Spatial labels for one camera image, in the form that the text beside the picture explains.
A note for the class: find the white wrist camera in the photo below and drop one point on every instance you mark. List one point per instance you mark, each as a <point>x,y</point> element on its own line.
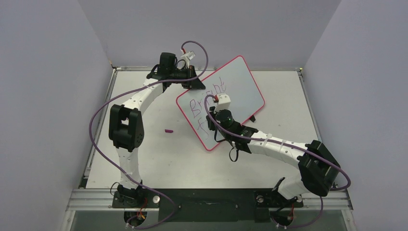
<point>222,101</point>
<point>187,57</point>

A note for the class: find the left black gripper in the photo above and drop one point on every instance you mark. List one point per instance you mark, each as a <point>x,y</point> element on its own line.
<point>196,83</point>

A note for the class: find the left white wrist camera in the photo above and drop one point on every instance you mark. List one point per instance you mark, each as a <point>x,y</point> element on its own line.
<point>187,57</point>

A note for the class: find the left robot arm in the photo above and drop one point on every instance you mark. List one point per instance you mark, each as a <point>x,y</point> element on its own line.
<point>126,128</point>

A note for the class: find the pink-framed whiteboard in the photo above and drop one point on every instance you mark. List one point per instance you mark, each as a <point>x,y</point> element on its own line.
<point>234,79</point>

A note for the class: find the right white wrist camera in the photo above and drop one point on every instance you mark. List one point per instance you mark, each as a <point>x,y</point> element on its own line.
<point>222,101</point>

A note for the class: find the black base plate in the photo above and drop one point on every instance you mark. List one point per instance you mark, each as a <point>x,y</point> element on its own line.
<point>211,205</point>

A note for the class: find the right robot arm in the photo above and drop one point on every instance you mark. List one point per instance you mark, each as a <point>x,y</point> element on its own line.
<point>317,166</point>

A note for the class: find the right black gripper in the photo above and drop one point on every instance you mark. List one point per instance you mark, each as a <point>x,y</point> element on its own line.
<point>248,130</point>

